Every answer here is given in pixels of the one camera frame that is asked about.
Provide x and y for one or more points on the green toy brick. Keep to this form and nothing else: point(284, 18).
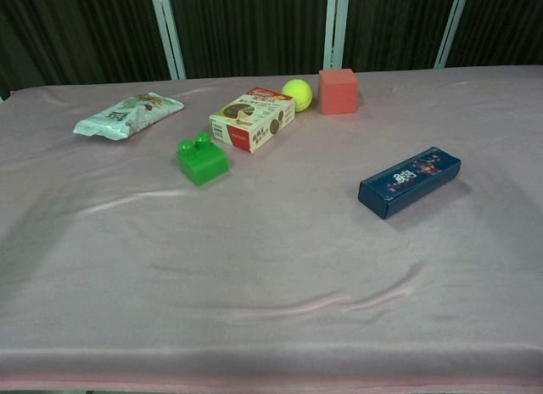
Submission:
point(201, 167)

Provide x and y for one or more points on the white frame post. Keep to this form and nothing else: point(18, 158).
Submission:
point(167, 29)
point(451, 29)
point(336, 29)

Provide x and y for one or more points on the pink tablecloth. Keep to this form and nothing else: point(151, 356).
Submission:
point(271, 262)

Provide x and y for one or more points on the blue glasses case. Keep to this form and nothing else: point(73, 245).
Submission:
point(407, 186)

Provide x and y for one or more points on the cookie box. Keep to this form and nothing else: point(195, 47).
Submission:
point(254, 122)

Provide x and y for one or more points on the yellow tennis ball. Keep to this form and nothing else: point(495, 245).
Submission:
point(298, 94)

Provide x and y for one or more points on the white snack bag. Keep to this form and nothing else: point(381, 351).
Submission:
point(127, 116)

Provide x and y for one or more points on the red foam cube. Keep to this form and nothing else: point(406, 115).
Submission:
point(337, 92)

